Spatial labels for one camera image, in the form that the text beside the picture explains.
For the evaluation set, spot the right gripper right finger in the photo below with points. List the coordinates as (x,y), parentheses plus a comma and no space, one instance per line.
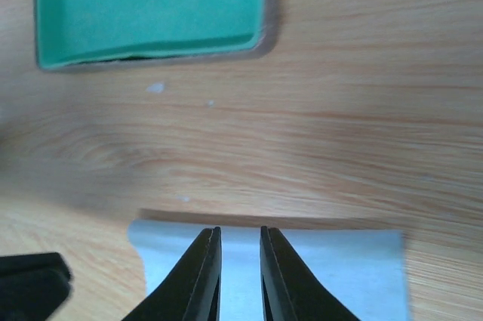
(290,291)

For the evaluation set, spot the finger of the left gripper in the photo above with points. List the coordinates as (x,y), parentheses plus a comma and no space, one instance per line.
(33,286)

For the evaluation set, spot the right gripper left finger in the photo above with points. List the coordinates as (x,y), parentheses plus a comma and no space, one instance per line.
(191,291)

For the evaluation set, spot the light blue cleaning cloth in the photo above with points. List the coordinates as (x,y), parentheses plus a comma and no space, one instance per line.
(363,269)

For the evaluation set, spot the grey glasses case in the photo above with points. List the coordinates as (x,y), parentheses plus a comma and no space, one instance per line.
(80,34)

